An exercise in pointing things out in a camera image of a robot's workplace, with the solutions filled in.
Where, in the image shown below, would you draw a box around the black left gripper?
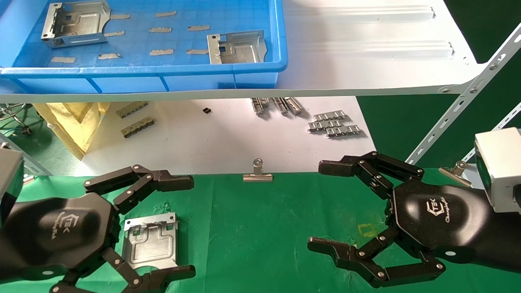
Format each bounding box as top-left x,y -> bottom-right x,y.
0,164 -> 197,293

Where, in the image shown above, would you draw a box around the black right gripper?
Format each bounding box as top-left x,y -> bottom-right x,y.
307,151 -> 521,288

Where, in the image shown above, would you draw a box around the stamped sheet metal part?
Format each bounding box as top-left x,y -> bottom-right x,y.
207,30 -> 268,65
122,212 -> 180,271
41,0 -> 111,48

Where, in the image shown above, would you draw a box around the green table cloth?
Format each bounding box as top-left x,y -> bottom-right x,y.
0,167 -> 521,293

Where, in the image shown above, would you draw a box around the silver connector strip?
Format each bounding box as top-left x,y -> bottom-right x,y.
313,110 -> 347,122
326,125 -> 362,138
308,120 -> 342,133

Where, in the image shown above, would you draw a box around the dark connector strip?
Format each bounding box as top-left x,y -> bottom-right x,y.
116,101 -> 149,119
121,116 -> 156,138

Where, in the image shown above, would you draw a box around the blue plastic bin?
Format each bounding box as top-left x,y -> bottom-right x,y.
0,0 -> 288,95

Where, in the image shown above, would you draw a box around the white metal shelf rack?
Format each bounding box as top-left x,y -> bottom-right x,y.
0,0 -> 521,176

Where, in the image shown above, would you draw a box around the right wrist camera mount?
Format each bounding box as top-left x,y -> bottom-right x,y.
474,127 -> 521,213

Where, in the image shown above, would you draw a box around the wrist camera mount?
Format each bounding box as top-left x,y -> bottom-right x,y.
474,127 -> 521,213
0,147 -> 24,226

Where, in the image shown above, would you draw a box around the silver metal rail piece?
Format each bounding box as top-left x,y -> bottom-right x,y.
272,98 -> 289,116
251,98 -> 269,117
285,97 -> 303,116

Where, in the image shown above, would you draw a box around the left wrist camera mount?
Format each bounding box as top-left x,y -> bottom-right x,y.
0,147 -> 24,226

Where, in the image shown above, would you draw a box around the tangled cables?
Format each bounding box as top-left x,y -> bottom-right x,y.
0,103 -> 33,137

